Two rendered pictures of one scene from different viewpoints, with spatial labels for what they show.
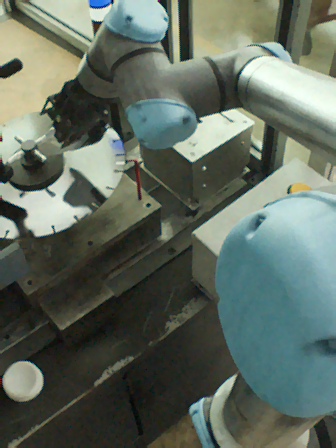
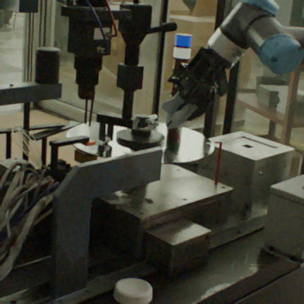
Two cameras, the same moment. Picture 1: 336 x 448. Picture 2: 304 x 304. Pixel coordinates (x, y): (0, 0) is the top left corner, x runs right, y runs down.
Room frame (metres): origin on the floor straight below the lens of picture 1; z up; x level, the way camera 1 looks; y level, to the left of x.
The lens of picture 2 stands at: (-0.61, 0.47, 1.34)
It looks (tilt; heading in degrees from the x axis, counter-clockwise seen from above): 18 degrees down; 346
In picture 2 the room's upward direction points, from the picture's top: 5 degrees clockwise
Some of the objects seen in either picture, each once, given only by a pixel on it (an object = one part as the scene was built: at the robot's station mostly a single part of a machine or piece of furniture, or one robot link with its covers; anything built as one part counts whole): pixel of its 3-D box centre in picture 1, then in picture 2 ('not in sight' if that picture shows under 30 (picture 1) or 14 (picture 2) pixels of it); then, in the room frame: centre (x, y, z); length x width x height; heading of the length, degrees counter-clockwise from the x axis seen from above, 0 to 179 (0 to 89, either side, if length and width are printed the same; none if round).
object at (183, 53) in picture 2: (100, 9); (182, 51); (0.94, 0.02, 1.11); 0.05 x 0.04 x 0.03; 33
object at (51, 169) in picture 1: (33, 161); (140, 133); (0.67, 0.17, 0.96); 0.11 x 0.11 x 0.03
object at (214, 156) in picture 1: (194, 146); (243, 172); (0.80, -0.14, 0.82); 0.18 x 0.18 x 0.15; 33
